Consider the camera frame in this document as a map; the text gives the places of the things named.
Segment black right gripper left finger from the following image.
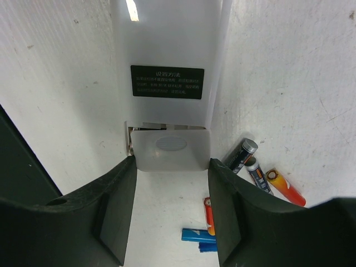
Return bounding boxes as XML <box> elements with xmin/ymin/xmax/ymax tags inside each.
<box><xmin>1</xmin><ymin>156</ymin><xmax>137</xmax><ymax>266</ymax></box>

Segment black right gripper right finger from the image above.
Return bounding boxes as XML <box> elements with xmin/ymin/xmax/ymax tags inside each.
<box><xmin>208</xmin><ymin>159</ymin><xmax>355</xmax><ymax>266</ymax></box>

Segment dark battery pair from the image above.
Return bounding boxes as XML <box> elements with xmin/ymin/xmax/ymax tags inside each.
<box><xmin>223</xmin><ymin>138</ymin><xmax>259</xmax><ymax>174</ymax></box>

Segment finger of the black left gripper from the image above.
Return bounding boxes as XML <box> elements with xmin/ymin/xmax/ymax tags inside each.
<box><xmin>1</xmin><ymin>108</ymin><xmax>62</xmax><ymax>205</ymax></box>

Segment red battery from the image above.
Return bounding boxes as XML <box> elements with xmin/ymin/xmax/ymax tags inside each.
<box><xmin>204</xmin><ymin>197</ymin><xmax>215</xmax><ymax>236</ymax></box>
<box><xmin>266</xmin><ymin>169</ymin><xmax>306</xmax><ymax>207</ymax></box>

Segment white battery cover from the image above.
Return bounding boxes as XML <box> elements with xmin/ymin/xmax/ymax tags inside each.
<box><xmin>131</xmin><ymin>130</ymin><xmax>211</xmax><ymax>172</ymax></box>

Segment white red-faced remote control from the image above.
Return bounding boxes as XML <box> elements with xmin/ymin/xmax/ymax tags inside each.
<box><xmin>110</xmin><ymin>1</ymin><xmax>232</xmax><ymax>154</ymax></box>

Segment blue battery left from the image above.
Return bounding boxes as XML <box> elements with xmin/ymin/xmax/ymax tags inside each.
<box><xmin>181</xmin><ymin>228</ymin><xmax>216</xmax><ymax>244</ymax></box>

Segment red battery on table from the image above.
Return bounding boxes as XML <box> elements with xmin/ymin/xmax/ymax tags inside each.
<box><xmin>204</xmin><ymin>197</ymin><xmax>215</xmax><ymax>236</ymax></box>

